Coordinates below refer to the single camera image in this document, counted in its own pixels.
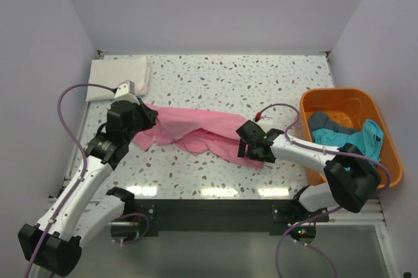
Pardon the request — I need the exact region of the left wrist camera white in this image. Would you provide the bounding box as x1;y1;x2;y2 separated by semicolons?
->
114;80;139;104

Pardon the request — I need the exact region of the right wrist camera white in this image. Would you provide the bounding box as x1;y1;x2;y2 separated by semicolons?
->
257;118;274;132

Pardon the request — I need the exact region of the purple cable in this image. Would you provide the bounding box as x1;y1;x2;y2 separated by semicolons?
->
22;84;151;278
256;103;398;278

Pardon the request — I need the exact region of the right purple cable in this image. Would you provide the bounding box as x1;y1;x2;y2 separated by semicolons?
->
256;103;398;278

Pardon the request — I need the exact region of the orange plastic basket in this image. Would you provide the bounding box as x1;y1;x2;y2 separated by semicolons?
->
296;87;404;188

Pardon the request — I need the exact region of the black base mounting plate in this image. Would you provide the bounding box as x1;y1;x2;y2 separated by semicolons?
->
134;199;329;237

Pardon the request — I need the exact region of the folded white t shirt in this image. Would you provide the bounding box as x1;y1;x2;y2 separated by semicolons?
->
88;56;150;97

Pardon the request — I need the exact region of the pink t shirt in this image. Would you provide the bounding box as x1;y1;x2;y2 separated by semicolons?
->
133;104;264;169

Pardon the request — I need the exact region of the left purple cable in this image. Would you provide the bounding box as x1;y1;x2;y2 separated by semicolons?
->
22;84;151;278

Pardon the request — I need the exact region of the turquoise t shirt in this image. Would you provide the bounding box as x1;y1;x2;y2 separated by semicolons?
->
311;119;384;162

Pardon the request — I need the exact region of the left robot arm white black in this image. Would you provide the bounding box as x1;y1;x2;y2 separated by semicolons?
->
18;100;158;277

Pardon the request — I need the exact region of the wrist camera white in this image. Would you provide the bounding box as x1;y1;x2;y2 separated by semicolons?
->
114;80;139;104
257;118;274;132

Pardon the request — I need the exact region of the grey t shirt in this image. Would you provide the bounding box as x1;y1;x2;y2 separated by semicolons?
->
308;112;358;135

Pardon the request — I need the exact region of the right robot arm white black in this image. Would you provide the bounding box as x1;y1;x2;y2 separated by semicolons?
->
236;120;381;224

